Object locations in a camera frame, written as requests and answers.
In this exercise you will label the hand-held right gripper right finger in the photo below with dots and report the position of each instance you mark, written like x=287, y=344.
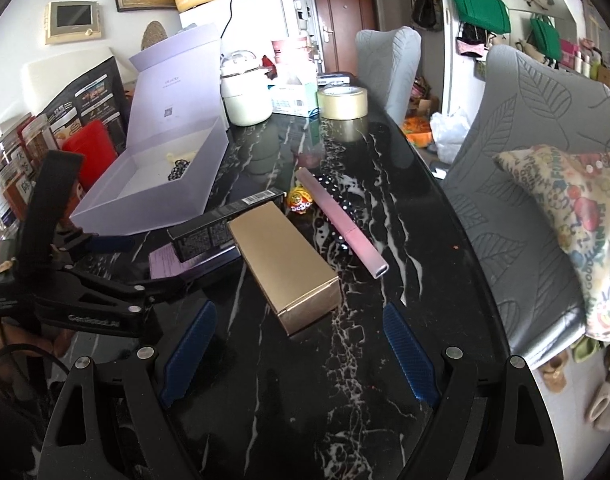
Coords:
x=410, y=355

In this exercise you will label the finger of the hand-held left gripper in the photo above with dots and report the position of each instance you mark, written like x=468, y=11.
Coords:
x=160, y=286
x=107, y=244

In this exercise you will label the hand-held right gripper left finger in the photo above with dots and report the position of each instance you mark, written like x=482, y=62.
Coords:
x=185, y=360

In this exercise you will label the purple box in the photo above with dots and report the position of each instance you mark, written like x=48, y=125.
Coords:
x=165, y=262

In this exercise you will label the black slim box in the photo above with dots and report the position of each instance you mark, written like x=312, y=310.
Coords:
x=205, y=237

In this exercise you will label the gold cardboard box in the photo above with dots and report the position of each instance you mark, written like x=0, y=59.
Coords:
x=285, y=270

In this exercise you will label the pink tube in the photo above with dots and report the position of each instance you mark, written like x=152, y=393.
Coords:
x=335, y=215

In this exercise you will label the lollipop with yellow wrapper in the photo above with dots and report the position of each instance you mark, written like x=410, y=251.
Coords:
x=299, y=201

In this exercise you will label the lavender gift box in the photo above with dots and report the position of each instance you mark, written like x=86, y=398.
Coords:
x=175, y=95

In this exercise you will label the black polka dot scrunchie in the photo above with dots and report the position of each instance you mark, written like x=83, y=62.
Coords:
x=342, y=190

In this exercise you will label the person's left hand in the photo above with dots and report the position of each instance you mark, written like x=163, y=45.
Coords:
x=52, y=346

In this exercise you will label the red container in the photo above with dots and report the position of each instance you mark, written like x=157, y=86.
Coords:
x=90, y=152

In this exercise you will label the black white gingham scrunchie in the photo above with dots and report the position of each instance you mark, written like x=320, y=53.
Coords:
x=178, y=171

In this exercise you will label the cream hair clip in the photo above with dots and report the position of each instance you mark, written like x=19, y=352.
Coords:
x=180, y=155

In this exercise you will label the row of snack packets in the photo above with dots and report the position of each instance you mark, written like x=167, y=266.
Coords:
x=15, y=170

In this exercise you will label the black snack bag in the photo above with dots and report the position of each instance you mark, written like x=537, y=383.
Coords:
x=90, y=100

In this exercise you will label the beige sandal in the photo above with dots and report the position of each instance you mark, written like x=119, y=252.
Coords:
x=555, y=370
x=599, y=405

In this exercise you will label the grey leaf pattern chair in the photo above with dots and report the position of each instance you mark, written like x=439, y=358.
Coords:
x=515, y=210
x=385, y=70

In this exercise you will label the white rice cooker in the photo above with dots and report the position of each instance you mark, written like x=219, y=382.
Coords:
x=245, y=100

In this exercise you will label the woven straw fan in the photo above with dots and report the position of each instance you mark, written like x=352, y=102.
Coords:
x=153, y=36

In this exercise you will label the colourful printed cushion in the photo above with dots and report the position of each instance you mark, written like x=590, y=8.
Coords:
x=580, y=220

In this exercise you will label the white plastic bag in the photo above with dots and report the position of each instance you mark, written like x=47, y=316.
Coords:
x=450, y=135

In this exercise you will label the white cardboard box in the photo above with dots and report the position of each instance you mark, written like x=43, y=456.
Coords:
x=292, y=100

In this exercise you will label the clear packing tape roll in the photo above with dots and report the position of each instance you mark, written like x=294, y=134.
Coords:
x=342, y=107

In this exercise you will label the pink cup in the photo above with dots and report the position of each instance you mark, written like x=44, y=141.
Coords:
x=280, y=50

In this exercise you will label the white refrigerator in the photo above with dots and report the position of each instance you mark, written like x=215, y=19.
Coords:
x=255, y=20

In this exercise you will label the dark blue box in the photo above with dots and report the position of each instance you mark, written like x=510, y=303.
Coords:
x=335, y=80

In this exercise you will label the pink bag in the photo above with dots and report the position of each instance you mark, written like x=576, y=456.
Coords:
x=472, y=49

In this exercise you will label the brown entrance door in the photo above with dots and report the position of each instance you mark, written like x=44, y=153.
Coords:
x=342, y=15

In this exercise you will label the row of bottles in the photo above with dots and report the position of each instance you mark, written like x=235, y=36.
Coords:
x=592, y=65

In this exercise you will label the small green tote bag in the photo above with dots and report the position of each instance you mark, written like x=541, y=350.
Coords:
x=546, y=40

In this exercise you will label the large green tote bag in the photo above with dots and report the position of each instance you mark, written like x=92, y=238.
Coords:
x=480, y=10

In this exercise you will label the wall intercom monitor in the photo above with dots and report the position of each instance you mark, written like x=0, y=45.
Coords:
x=74, y=17

